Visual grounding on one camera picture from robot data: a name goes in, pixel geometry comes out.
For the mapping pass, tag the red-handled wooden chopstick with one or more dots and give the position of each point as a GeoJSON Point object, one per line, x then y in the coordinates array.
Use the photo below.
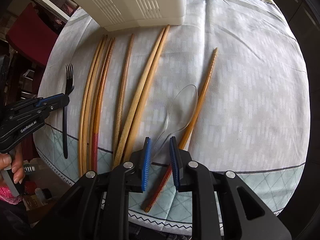
{"type": "Point", "coordinates": [97, 109]}

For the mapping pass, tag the white plastic utensil holder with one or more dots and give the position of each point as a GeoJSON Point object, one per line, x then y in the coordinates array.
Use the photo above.
{"type": "Point", "coordinates": [124, 14]}

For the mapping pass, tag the dark red-brown chopstick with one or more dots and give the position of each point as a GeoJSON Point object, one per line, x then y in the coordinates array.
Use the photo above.
{"type": "Point", "coordinates": [187, 131]}

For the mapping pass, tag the speckled brown chopstick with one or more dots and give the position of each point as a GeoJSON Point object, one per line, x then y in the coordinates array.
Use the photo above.
{"type": "Point", "coordinates": [121, 96]}

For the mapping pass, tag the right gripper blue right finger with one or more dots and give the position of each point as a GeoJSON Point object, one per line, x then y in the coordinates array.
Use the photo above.
{"type": "Point", "coordinates": [175, 161]}

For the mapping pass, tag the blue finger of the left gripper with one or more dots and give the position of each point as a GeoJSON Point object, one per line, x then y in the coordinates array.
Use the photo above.
{"type": "Point", "coordinates": [58, 98]}

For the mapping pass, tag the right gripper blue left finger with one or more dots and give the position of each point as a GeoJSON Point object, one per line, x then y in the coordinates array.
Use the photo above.
{"type": "Point", "coordinates": [145, 163]}

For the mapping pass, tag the red upholstered wooden chair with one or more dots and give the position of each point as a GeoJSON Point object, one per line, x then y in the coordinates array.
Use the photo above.
{"type": "Point", "coordinates": [31, 37]}

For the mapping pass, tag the patterned grey green tablecloth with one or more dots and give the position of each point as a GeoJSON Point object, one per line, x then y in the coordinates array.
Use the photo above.
{"type": "Point", "coordinates": [255, 119]}

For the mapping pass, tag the light bamboo chopstick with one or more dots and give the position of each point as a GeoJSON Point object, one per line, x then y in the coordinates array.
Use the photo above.
{"type": "Point", "coordinates": [134, 103]}
{"type": "Point", "coordinates": [143, 98]}

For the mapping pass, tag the pale wooden chopstick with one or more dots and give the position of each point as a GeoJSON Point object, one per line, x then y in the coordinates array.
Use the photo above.
{"type": "Point", "coordinates": [84, 99]}
{"type": "Point", "coordinates": [88, 107]}

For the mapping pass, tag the clear plastic spoon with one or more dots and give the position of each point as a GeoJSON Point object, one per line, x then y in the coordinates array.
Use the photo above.
{"type": "Point", "coordinates": [179, 115]}

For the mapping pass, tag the person's left hand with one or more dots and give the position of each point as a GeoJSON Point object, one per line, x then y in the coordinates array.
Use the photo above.
{"type": "Point", "coordinates": [16, 164]}

